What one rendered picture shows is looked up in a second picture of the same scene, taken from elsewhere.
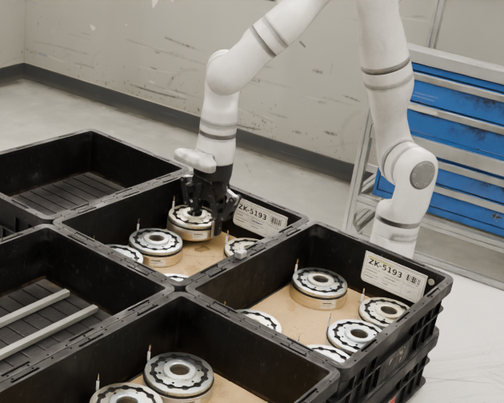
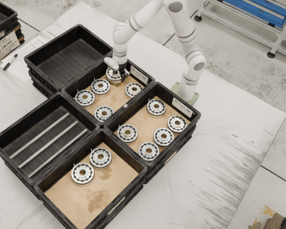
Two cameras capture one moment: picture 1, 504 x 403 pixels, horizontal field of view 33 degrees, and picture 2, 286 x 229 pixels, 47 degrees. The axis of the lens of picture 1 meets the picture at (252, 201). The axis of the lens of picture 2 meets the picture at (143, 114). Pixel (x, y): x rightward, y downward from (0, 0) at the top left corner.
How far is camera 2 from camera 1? 0.77 m
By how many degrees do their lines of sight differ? 33
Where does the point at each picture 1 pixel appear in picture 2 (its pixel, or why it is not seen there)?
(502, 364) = (223, 126)
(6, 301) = (48, 118)
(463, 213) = (248, 7)
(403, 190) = (191, 71)
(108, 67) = not seen: outside the picture
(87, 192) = (79, 52)
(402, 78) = (190, 39)
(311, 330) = (150, 129)
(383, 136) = (185, 50)
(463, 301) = (218, 92)
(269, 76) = not seen: outside the picture
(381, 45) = (181, 30)
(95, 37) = not seen: outside the picture
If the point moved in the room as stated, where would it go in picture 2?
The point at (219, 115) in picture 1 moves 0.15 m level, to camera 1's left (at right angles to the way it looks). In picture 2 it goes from (119, 49) to (88, 44)
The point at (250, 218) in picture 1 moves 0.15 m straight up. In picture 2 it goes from (135, 73) to (137, 54)
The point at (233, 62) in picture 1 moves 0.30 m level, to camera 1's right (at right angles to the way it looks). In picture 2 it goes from (121, 35) to (187, 47)
